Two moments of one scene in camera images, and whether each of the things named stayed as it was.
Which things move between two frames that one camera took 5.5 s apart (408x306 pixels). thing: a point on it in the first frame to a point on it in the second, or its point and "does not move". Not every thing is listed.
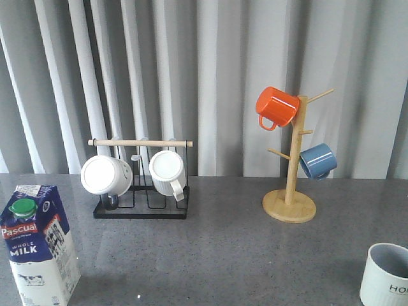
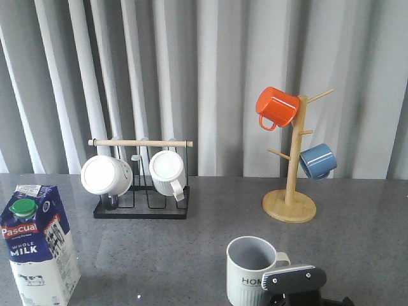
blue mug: (317, 161) does not move
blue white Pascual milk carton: (37, 240) does not move
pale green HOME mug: (385, 281) to (248, 259)
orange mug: (275, 108) does not move
